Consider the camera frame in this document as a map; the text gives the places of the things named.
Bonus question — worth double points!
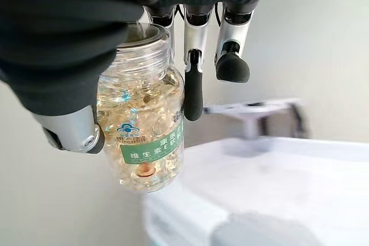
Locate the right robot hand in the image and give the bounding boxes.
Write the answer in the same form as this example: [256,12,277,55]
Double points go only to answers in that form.
[0,0,279,154]

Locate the small yellow round object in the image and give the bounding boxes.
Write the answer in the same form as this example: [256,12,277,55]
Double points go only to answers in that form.
[96,21,186,194]

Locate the white medical cart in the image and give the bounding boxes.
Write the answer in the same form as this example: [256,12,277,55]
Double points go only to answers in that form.
[141,136,369,246]

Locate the white accessory shelf with post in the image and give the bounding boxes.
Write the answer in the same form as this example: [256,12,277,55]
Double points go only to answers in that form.
[202,98,311,141]

